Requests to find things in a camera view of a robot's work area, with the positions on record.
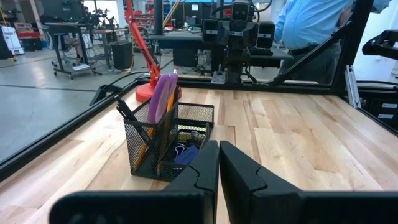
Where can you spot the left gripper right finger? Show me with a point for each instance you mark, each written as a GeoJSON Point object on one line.
{"type": "Point", "coordinates": [280, 207]}

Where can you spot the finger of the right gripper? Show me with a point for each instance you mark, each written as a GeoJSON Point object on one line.
{"type": "Point", "coordinates": [210, 31]}
{"type": "Point", "coordinates": [266, 35]}

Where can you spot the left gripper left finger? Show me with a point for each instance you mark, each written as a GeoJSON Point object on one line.
{"type": "Point", "coordinates": [155, 207]}

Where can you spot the orange pencil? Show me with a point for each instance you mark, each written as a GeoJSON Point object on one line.
{"type": "Point", "coordinates": [170, 102]}
{"type": "Point", "coordinates": [176, 71]}

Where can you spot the yellow sticky note pad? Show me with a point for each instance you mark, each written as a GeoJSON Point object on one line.
{"type": "Point", "coordinates": [184, 137]}

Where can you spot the black pen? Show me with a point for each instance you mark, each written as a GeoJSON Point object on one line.
{"type": "Point", "coordinates": [130, 112]}
{"type": "Point", "coordinates": [124, 109]}

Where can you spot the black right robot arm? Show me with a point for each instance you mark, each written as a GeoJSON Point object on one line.
{"type": "Point", "coordinates": [234, 62]}

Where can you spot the black mesh desk organizer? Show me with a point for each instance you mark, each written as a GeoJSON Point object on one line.
{"type": "Point", "coordinates": [140, 149]}

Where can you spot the dark grey desk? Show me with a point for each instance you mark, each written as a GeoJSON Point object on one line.
{"type": "Point", "coordinates": [180, 39]}

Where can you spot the person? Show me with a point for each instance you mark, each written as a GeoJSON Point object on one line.
{"type": "Point", "coordinates": [311, 25]}

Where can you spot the black pole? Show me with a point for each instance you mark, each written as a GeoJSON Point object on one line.
{"type": "Point", "coordinates": [158, 17]}

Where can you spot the red desk lamp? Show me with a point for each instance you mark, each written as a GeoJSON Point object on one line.
{"type": "Point", "coordinates": [146, 93]}

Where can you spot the black bin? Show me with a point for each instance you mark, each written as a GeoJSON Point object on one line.
{"type": "Point", "coordinates": [122, 55]}

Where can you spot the black rolling cart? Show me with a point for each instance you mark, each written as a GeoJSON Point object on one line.
{"type": "Point", "coordinates": [71, 49]}

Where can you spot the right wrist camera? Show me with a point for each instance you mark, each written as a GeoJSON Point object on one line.
{"type": "Point", "coordinates": [241, 12]}

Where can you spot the silver metal bracket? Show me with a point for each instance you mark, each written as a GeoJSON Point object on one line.
{"type": "Point", "coordinates": [353, 87]}

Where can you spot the black curved mount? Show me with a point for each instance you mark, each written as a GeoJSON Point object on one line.
{"type": "Point", "coordinates": [381, 45]}

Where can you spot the black aluminium table frame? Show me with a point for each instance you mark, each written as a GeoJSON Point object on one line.
{"type": "Point", "coordinates": [62, 130]}

